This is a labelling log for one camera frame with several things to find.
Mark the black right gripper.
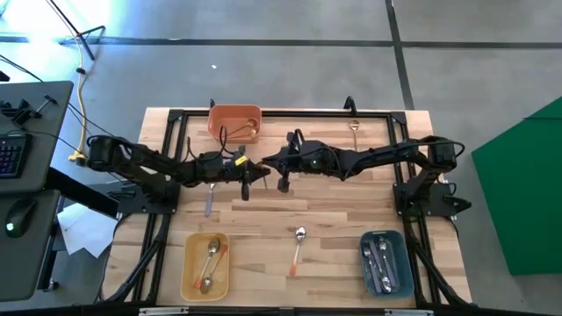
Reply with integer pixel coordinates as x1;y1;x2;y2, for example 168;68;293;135
262;130;342;193

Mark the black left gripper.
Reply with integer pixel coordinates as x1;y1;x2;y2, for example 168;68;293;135
195;151;270;201

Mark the orange-handled silver spoon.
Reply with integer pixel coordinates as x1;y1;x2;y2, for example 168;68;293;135
199;243;230;296
192;238;221;291
288;226;307;277

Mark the purple-handled silver spoon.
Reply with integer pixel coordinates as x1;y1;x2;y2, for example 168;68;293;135
371;240;393;294
204;182;217;219
376;236;399;289
362;245;383;293

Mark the orange plastic bin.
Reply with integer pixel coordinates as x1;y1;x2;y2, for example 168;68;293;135
207;104;263;145

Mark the yellow plastic bin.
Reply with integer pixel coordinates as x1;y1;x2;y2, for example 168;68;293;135
180;232;231;303

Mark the teal plastic bin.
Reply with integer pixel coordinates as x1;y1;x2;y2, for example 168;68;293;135
359;230;416;299

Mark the black desk support bar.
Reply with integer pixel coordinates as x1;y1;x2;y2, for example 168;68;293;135
43;166;120;219

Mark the white paper sheet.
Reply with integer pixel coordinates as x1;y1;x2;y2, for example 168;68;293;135
56;202;119;259

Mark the grey desk top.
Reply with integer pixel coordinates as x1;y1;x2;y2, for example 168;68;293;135
0;80;75;195
0;189;61;303

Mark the black tripod stand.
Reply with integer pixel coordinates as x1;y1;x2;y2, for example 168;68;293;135
46;0;106;61

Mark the black desk clamp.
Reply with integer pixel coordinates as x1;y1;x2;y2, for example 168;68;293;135
0;94;59;126

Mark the black computer mouse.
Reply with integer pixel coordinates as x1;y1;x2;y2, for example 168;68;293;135
3;197;39;240

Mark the black keyboard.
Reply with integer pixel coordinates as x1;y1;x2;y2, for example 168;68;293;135
0;133;33;180

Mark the green panel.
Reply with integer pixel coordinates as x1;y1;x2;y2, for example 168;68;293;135
471;95;562;277

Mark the black aluminium table frame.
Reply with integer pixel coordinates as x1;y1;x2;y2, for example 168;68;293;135
104;108;473;308

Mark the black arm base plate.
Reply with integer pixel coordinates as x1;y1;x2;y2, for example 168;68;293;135
107;180;182;217
393;179;473;219

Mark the silver aluminium bracket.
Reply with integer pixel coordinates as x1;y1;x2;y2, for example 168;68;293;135
138;306;190;316
385;308;436;316

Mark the black cable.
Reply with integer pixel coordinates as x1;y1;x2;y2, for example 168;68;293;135
65;103;106;137
0;54;45;83

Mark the yellow cable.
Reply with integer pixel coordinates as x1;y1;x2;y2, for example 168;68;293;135
68;37;89;164

